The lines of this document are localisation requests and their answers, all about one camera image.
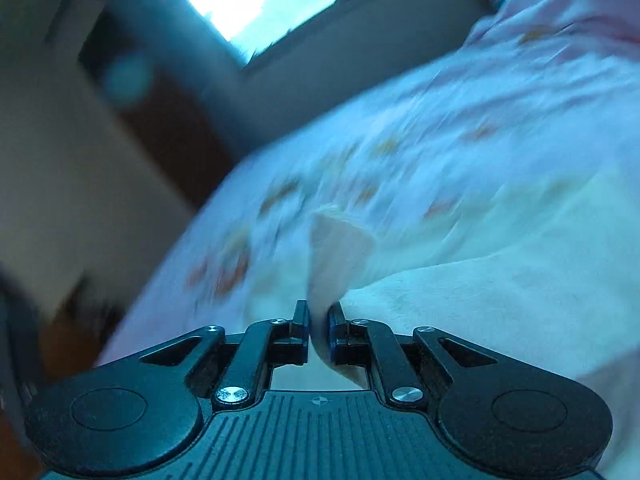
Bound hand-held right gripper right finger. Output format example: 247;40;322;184
327;301;501;406

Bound pink floral bed sheet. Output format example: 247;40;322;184
95;0;640;361

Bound dark wooden door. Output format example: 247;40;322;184
77;5;241;211

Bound grey curtain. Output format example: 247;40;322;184
100;0;246;151

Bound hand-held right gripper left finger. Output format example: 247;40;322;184
139;300;312;408

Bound cream knit sweater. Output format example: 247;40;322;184
305;165;640;480

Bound window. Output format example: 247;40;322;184
160;0;361;68

